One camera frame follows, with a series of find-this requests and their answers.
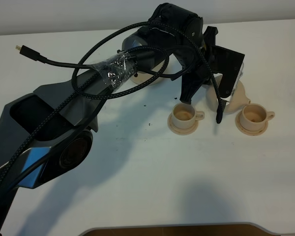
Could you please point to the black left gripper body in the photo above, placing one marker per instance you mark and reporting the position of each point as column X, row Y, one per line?
column 192, row 64

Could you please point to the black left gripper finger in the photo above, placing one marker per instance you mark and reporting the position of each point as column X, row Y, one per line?
column 209, row 46
column 190, row 84

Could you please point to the beige ceramic teapot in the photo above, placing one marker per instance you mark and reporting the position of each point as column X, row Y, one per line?
column 237, row 101

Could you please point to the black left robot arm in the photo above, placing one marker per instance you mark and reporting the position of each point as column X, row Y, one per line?
column 48, row 132

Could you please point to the beige teacup near teapot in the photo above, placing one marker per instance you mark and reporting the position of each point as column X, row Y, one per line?
column 185, row 116

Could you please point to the beige teapot saucer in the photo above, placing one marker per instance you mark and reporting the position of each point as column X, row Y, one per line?
column 143, row 77

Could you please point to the beige saucer under near teacup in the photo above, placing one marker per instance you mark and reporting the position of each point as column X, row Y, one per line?
column 179, row 131

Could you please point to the beige saucer under teacup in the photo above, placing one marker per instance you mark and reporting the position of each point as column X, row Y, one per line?
column 179, row 131
column 247, row 132

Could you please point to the beige saucer under far teacup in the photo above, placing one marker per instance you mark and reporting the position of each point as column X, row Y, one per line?
column 247, row 132

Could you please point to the beige teacup far right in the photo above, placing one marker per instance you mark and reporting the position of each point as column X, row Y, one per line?
column 254, row 117

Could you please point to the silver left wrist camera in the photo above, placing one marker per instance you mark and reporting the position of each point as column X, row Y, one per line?
column 228, row 63

